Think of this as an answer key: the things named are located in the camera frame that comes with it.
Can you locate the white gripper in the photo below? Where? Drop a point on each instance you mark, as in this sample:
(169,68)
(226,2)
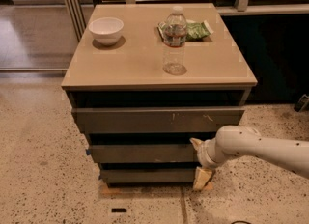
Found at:
(203,154)

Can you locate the grey drawer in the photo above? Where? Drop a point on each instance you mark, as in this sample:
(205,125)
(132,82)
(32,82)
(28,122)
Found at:
(148,176)
(168,153)
(155,119)

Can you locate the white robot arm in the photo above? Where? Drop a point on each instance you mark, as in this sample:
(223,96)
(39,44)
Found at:
(231,142)

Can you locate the grey drawer cabinet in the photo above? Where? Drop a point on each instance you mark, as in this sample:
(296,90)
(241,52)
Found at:
(130,74)

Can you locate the wooden board under cabinet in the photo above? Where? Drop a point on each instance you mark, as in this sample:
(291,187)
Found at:
(143,188)

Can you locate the black floor outlet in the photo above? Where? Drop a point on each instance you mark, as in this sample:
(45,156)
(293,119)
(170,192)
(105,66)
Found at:
(119,210)

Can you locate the blue tape piece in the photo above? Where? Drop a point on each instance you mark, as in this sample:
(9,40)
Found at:
(88,152)

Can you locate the green snack bag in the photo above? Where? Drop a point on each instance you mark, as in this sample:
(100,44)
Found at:
(197,31)

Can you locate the clear plastic water bottle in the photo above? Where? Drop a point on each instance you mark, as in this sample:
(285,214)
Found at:
(174,35)

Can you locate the white ceramic bowl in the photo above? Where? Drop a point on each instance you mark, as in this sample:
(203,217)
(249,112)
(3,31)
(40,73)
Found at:
(106,30)

